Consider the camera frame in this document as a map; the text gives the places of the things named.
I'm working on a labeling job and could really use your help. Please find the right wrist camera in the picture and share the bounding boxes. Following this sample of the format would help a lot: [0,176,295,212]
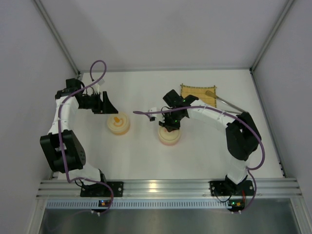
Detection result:
[148,107,163,122]

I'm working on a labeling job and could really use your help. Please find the aluminium front rail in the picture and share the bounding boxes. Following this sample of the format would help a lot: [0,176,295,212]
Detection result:
[36,178,302,199]

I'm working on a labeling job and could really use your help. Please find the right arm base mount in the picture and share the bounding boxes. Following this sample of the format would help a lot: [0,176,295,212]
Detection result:
[209,176,254,197]

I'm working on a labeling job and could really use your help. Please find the right frame post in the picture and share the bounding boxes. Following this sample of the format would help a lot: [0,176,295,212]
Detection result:
[250,0,300,72]

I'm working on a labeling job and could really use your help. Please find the metal serving tongs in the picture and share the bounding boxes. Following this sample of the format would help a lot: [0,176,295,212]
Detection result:
[205,90,246,113]

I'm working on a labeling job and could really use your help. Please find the bamboo mat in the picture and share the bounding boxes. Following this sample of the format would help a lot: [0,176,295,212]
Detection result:
[180,84,217,107]

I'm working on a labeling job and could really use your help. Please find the orange lunch box bowl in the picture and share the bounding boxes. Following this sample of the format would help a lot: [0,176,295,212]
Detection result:
[107,122,130,135]

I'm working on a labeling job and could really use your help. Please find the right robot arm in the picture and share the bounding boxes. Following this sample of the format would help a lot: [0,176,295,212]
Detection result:
[156,90,264,194]

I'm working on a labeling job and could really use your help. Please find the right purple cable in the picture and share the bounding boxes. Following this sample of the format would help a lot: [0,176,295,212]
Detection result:
[133,103,266,215]

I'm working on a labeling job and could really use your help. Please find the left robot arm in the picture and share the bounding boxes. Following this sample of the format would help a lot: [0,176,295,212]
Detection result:
[39,78,118,185]

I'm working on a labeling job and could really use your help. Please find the cream lid pink handle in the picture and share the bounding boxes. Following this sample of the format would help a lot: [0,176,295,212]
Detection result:
[158,127,181,139]

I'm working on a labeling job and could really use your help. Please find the purple cable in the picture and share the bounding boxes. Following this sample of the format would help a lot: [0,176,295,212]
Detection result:
[133,103,266,215]
[58,59,115,215]

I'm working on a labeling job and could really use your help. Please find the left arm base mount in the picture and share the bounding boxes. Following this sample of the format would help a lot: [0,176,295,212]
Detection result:
[80,181,124,197]

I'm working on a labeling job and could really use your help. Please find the slotted cable duct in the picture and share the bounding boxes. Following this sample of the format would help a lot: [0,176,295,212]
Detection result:
[46,198,230,210]

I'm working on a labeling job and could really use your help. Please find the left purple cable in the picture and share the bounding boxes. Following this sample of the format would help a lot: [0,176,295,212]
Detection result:
[58,59,115,215]

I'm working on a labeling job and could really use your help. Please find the left frame post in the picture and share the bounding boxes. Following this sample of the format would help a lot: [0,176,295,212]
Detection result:
[32,0,81,78]

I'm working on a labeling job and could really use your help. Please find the pink lunch box bowl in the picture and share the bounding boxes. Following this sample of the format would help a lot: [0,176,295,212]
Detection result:
[158,136,180,146]

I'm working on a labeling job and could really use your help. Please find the frame post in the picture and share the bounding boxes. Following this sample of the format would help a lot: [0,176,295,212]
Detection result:
[250,0,300,72]
[32,0,81,78]

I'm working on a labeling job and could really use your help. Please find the cream lid orange handle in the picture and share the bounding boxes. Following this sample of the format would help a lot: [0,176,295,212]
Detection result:
[107,113,130,124]

